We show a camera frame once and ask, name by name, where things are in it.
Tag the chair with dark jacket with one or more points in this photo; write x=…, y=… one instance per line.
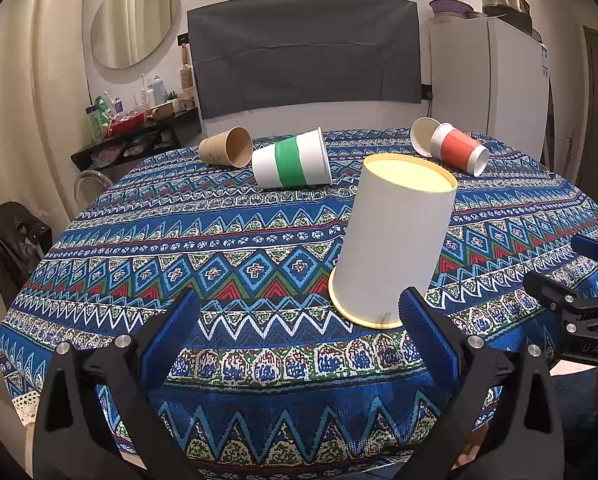
x=14, y=245

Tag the white cup with red band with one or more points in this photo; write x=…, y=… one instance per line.
x=459, y=150

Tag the oval wall mirror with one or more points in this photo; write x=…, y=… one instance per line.
x=134, y=22

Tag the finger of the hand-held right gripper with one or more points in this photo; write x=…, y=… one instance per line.
x=549, y=285
x=594, y=249

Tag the red basket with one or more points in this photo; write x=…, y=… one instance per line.
x=126, y=124

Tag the plain white paper cup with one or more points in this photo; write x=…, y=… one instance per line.
x=421, y=135

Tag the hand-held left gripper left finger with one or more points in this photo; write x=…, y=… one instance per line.
x=171, y=332

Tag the black wall shelf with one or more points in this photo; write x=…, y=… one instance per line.
x=144, y=135

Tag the beige curtain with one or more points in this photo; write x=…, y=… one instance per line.
x=59, y=85

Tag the white spray bottle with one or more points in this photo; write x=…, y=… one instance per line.
x=157, y=89

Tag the blue patterned tablecloth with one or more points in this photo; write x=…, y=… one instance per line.
x=179, y=240

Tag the metal pot with lid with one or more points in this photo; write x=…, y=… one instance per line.
x=504, y=2

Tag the clear chair backrest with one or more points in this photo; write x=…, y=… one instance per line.
x=86, y=180

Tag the white refrigerator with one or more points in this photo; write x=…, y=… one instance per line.
x=484, y=80

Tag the white lace cloth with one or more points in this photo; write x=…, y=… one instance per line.
x=26, y=407

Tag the grey covered television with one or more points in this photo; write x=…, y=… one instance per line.
x=304, y=60

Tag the wooden hairbrush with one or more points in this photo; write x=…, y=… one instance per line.
x=186, y=72

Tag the small potted plant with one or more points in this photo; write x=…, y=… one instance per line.
x=172, y=99

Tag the white cup with yellow rim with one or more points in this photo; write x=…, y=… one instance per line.
x=394, y=240

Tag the purple bowl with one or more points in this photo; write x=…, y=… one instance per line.
x=449, y=7

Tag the white cup with green band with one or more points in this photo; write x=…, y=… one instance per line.
x=291, y=162

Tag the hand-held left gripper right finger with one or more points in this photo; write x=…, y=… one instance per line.
x=426, y=332

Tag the brown paper cup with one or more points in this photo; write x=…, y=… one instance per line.
x=216, y=150

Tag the green bottle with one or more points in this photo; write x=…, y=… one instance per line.
x=100, y=120

